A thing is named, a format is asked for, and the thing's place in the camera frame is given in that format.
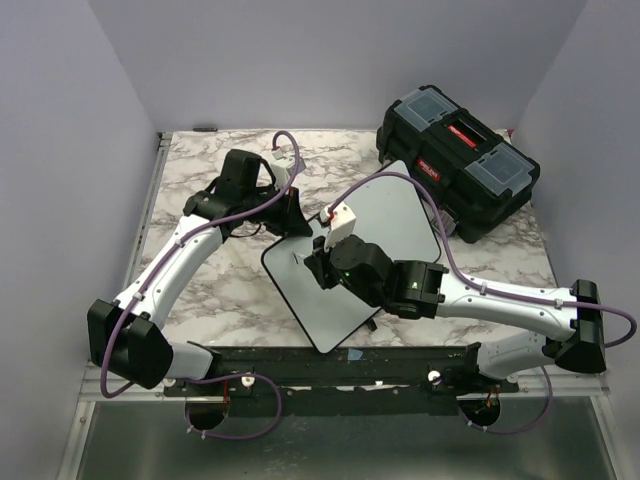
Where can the aluminium side rail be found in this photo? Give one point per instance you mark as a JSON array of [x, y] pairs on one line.
[[135, 260]]

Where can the blue tape piece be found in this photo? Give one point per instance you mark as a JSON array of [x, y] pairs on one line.
[[354, 354]]

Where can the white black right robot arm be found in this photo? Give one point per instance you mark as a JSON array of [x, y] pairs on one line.
[[561, 326]]

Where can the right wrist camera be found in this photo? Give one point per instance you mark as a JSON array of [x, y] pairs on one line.
[[340, 222]]

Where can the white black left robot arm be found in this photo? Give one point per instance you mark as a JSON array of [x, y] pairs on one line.
[[125, 335]]

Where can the black mounting base bar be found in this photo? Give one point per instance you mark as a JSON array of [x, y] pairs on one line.
[[303, 382]]

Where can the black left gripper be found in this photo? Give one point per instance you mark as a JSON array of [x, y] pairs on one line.
[[290, 218]]

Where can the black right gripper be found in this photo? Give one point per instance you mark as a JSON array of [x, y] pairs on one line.
[[318, 262]]

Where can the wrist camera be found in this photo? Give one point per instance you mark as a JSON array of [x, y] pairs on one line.
[[283, 166], [340, 222]]

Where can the black red toolbox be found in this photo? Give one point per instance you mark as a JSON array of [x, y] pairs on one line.
[[476, 178]]

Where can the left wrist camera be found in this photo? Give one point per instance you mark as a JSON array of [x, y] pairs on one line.
[[283, 166]]

